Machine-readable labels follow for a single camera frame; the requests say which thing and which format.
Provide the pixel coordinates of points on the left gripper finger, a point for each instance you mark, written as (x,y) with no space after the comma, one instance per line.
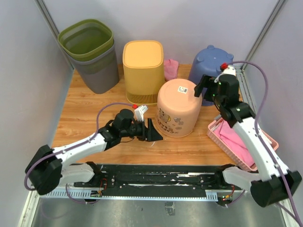
(150,123)
(152,134)

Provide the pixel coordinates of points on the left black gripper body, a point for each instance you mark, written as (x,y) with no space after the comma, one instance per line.
(138,130)

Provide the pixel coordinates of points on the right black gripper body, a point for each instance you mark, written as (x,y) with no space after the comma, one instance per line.
(211,91)

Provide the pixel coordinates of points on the large blue plastic bucket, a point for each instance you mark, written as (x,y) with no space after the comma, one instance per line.
(208,62)

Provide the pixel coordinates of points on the peach cartoon plastic bucket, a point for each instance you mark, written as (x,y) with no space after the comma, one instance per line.
(177,108)

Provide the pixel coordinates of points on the yellow slatted waste bin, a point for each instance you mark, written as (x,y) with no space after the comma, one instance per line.
(143,65)

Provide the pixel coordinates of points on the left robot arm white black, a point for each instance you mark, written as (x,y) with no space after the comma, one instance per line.
(51,167)

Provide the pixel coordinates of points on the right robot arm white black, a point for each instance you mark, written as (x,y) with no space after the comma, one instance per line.
(274,181)

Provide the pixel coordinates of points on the folded pink shirt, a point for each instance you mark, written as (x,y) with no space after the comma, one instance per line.
(170,69)

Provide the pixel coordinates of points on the pink perforated basket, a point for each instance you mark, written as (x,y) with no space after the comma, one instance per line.
(211,134)

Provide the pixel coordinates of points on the pink towel in basket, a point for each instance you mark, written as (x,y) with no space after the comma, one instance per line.
(234,142)

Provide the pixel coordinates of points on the grey mesh waste bin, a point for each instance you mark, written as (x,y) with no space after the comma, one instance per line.
(99,74)

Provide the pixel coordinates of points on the green mesh waste bin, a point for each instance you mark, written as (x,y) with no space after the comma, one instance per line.
(86,39)

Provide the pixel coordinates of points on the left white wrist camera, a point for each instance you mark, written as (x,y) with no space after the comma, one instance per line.
(139,113)

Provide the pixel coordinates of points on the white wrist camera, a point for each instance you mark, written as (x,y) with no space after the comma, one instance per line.
(139,113)
(230,70)

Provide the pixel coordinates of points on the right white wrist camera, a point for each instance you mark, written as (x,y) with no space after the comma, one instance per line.
(230,70)

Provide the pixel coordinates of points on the white slotted cable duct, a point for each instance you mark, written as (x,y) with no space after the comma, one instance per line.
(89,194)

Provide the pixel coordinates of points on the right aluminium frame post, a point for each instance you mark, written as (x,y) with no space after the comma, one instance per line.
(265,29)

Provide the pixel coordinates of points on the aluminium frame post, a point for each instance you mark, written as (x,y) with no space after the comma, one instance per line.
(265,29)
(52,26)

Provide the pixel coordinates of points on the left aluminium frame post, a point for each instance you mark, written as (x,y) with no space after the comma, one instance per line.
(52,26)

